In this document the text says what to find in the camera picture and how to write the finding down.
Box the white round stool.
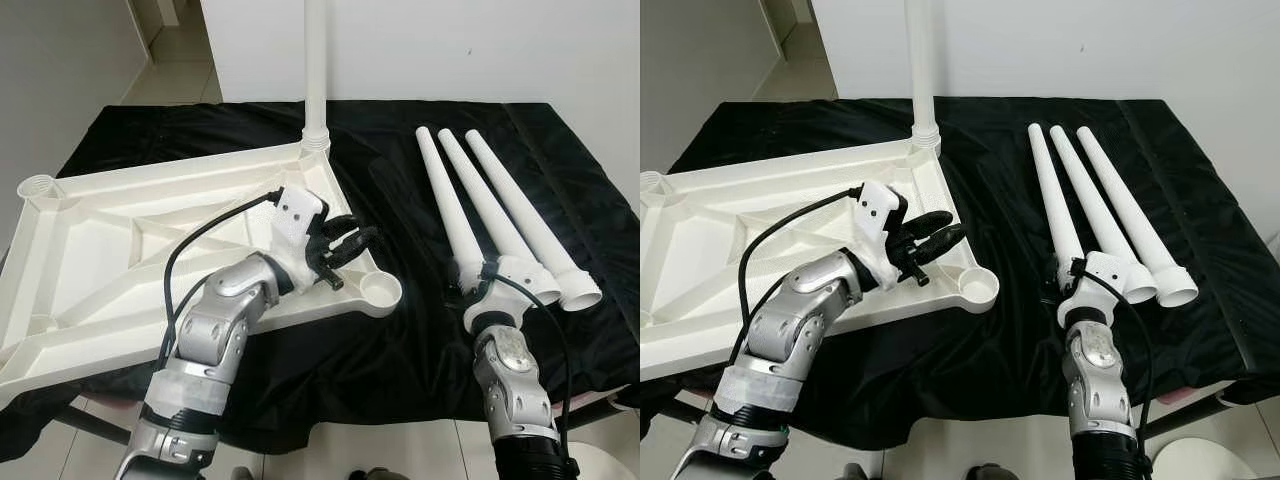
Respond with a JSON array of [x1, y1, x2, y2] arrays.
[[563, 440, 628, 480], [1150, 438, 1238, 480]]

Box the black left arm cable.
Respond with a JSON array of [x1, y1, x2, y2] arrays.
[[158, 190, 286, 371], [735, 184, 866, 366]]

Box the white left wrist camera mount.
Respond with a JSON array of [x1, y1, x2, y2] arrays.
[[268, 186, 328, 279], [855, 180, 909, 281]]

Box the white plastic table top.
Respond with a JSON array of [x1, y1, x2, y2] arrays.
[[0, 140, 403, 411], [640, 135, 1001, 386]]

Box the white plastic table leg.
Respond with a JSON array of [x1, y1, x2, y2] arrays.
[[1028, 122, 1091, 291], [465, 128, 604, 313], [415, 125, 491, 296], [1077, 125, 1199, 309], [303, 0, 333, 153], [1050, 125, 1159, 306], [438, 128, 563, 306], [908, 0, 941, 151]]

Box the black cloth table cover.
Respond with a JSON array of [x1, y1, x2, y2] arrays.
[[640, 97, 1280, 451], [0, 98, 641, 461]]

